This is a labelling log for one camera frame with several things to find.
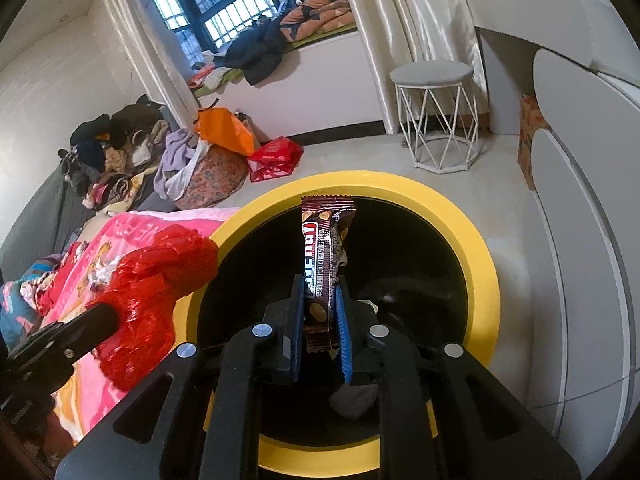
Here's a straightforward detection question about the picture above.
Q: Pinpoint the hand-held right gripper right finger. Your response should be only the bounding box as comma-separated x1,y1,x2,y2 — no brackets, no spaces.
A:
335,284,583,480

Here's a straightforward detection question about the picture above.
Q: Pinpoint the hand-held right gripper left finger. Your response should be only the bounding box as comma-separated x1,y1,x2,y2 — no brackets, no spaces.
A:
55,287,306,480

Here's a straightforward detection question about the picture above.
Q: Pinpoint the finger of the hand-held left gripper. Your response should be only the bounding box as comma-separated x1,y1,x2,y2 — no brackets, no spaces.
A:
7,302,121,376

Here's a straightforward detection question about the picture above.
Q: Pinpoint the white paper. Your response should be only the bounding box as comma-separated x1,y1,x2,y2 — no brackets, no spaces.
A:
329,384,379,420

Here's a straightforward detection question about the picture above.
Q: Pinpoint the brown chocolate bar wrapper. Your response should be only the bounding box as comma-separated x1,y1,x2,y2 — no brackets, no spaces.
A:
300,194,357,353

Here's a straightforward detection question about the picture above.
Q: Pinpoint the red plastic wrapper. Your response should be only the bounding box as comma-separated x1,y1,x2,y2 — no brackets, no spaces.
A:
86,224,220,392

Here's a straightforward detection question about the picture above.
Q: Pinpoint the yellow rimmed trash bin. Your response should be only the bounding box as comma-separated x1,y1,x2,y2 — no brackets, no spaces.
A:
182,171,501,473

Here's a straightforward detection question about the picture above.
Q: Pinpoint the red cloth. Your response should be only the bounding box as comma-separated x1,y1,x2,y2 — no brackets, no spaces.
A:
37,240,91,311

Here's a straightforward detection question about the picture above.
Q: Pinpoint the colourful striped cloth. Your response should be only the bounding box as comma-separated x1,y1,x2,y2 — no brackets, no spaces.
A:
0,255,61,341

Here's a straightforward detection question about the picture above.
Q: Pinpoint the grey headboard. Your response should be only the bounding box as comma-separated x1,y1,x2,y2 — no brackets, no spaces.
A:
0,162,96,286

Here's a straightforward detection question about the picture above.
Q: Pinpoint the pink printed blanket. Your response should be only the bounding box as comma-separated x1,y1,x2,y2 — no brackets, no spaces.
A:
30,207,241,441

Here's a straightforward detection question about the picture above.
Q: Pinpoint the patterned laundry basket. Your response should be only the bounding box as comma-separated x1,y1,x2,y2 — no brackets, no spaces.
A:
175,145,250,211

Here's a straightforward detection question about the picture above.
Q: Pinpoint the red plastic bag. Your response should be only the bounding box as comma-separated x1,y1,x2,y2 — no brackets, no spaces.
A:
247,136,305,183

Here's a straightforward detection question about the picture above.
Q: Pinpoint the pile of dark clothes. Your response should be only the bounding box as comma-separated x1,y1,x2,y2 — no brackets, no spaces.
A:
57,94,173,211

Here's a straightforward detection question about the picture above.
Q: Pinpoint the orange bag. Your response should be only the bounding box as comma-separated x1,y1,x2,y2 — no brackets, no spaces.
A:
194,105,263,157

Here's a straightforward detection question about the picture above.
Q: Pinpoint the white window seat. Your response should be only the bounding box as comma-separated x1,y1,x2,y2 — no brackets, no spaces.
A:
197,30,396,146

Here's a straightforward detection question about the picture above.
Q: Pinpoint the grey drawer cabinet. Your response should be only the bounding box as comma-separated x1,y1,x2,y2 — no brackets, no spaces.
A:
527,47,640,441

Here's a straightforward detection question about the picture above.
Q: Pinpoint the orange cardboard box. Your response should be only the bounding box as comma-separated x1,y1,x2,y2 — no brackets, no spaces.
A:
517,94,551,192

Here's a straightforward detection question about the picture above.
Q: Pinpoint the narrow cream curtain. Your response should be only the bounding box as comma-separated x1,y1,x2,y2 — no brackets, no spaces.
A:
95,0,201,128

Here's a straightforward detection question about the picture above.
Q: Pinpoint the pile of small clothes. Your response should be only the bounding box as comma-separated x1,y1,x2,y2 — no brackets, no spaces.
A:
189,52,246,92

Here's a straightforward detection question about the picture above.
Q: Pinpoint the black jacket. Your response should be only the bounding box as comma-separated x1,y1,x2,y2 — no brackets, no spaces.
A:
222,17,291,87

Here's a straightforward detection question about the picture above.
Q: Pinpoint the wide cream curtain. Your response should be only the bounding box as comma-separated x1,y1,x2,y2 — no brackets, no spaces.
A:
332,0,488,136

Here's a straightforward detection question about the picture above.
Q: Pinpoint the orange patterned quilt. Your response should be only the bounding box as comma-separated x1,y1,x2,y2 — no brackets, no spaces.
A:
279,0,358,43

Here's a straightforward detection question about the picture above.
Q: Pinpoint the white vanity desk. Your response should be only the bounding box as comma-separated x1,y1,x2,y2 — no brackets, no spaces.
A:
467,0,626,136

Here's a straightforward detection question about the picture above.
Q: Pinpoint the white wire stool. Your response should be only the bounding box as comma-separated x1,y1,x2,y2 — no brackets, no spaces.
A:
389,60,482,175

